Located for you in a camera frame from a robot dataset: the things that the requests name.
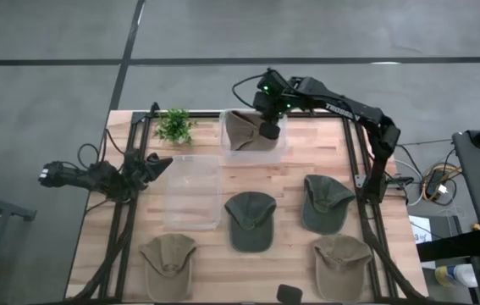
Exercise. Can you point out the black power strip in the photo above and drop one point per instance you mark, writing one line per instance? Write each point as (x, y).
(435, 182)

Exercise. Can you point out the white paper sheet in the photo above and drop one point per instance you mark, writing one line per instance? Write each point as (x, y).
(419, 229)

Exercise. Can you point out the white plastic bottle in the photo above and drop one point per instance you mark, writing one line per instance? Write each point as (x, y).
(455, 275)

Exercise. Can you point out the black aluminium table frame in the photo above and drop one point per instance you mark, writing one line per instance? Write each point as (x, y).
(351, 144)

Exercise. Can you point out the small black rounded object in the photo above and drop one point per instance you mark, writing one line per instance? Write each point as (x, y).
(289, 294)

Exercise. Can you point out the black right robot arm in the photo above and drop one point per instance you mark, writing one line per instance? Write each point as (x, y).
(349, 108)

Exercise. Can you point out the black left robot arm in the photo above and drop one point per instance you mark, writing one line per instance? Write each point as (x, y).
(74, 175)

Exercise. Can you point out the dark green baseball cap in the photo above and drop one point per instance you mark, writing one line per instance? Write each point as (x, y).
(324, 212)
(250, 229)

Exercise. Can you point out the grey metal table frame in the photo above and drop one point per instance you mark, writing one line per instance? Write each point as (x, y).
(7, 207)

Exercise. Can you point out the small clear plastic bin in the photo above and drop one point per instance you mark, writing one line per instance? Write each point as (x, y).
(252, 157)

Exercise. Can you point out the small green potted plant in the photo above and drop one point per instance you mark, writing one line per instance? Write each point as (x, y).
(174, 125)

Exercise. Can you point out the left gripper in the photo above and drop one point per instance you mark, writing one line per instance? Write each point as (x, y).
(136, 169)

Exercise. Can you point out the tan baseball cap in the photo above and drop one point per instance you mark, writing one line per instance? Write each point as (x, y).
(167, 275)
(341, 275)
(244, 133)

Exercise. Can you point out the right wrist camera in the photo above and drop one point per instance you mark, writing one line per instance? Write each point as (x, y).
(271, 82)

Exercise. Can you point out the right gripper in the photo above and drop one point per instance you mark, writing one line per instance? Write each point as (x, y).
(267, 108)

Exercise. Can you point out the large clear plastic bin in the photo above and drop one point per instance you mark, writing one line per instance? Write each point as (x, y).
(193, 195)

